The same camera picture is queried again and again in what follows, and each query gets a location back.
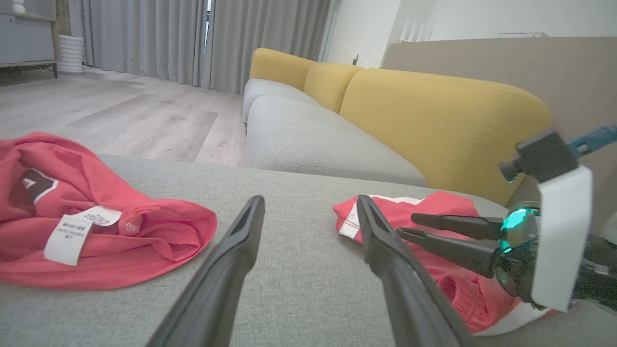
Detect red basketball jersey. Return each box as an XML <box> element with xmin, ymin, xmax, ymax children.
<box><xmin>0</xmin><ymin>133</ymin><xmax>217</xmax><ymax>291</ymax></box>

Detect yellow sofa back cushion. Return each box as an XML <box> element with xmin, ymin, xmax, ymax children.
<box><xmin>250</xmin><ymin>47</ymin><xmax>316</xmax><ymax>91</ymax></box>
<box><xmin>303</xmin><ymin>63</ymin><xmax>364</xmax><ymax>114</ymax></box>
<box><xmin>340</xmin><ymin>68</ymin><xmax>551</xmax><ymax>205</ymax></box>

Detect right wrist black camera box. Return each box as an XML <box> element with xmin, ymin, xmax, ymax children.
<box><xmin>499</xmin><ymin>131</ymin><xmax>579</xmax><ymax>184</ymax></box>

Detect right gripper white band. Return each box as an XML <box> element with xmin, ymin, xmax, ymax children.
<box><xmin>396</xmin><ymin>166</ymin><xmax>593</xmax><ymax>311</ymax></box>

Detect white ribbed cylinder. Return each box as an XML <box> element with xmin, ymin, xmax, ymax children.
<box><xmin>58</xmin><ymin>35</ymin><xmax>85</xmax><ymax>74</ymax></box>

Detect white slatted wall fixture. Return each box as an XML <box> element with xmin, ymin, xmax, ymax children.
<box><xmin>400</xmin><ymin>17</ymin><xmax>434</xmax><ymax>43</ymax></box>

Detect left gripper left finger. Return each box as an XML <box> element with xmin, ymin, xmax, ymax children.
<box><xmin>147</xmin><ymin>195</ymin><xmax>266</xmax><ymax>347</ymax></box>

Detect right wrist blue cable plug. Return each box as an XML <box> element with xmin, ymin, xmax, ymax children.
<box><xmin>568</xmin><ymin>126</ymin><xmax>617</xmax><ymax>157</ymax></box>

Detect grey back cushion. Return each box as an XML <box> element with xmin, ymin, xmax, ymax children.
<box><xmin>246</xmin><ymin>95</ymin><xmax>427</xmax><ymax>187</ymax></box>

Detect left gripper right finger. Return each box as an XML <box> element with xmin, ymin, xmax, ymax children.
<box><xmin>357</xmin><ymin>194</ymin><xmax>475</xmax><ymax>347</ymax></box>

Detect red basketball shorts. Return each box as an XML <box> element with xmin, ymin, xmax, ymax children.
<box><xmin>333</xmin><ymin>190</ymin><xmax>560</xmax><ymax>336</ymax></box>

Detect grey sideboard cabinet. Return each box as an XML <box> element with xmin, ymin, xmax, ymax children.
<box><xmin>0</xmin><ymin>10</ymin><xmax>61</xmax><ymax>80</ymax></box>

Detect grey curtain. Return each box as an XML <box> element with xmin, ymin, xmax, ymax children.
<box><xmin>210</xmin><ymin>0</ymin><xmax>333</xmax><ymax>94</ymax></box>
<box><xmin>80</xmin><ymin>0</ymin><xmax>210</xmax><ymax>87</ymax></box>

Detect grey sofa seat cushion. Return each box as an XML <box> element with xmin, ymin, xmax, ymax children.
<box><xmin>242</xmin><ymin>79</ymin><xmax>321</xmax><ymax>123</ymax></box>

